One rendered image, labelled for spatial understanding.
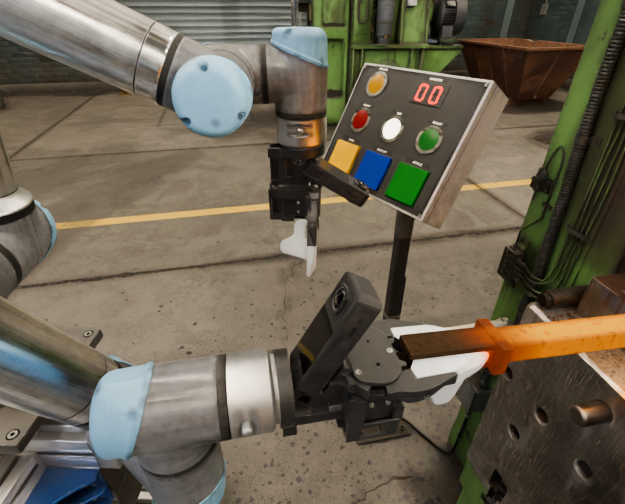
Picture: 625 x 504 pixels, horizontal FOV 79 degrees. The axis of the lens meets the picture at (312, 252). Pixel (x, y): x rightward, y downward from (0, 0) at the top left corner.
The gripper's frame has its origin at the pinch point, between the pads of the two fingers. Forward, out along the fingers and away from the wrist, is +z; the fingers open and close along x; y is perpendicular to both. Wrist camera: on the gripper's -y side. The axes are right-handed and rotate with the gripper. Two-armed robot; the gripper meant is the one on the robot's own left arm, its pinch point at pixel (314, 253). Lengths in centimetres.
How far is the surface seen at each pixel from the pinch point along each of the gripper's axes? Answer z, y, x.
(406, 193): -6.1, -17.9, -13.6
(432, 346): -10.2, -12.5, 31.6
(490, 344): -9.9, -18.3, 30.8
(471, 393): 53, -44, -12
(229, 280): 93, 53, -114
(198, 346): 93, 56, -63
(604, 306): -1.8, -41.8, 14.7
